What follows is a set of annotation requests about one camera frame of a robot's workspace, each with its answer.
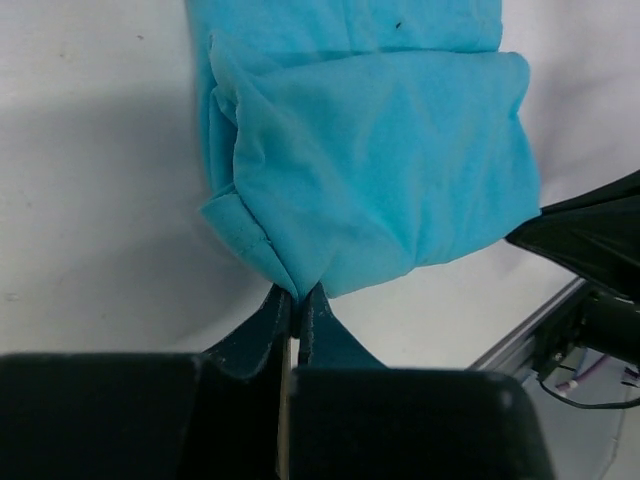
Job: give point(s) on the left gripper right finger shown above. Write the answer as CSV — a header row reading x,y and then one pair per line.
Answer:
x,y
324,342

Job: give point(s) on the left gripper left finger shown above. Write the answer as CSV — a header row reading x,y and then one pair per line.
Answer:
x,y
245,352

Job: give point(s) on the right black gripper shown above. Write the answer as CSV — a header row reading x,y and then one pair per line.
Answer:
x,y
596,236

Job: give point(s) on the teal t shirt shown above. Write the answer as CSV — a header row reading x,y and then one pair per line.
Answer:
x,y
347,143

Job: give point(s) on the aluminium rail frame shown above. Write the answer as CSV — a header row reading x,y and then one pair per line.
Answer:
x,y
514,354

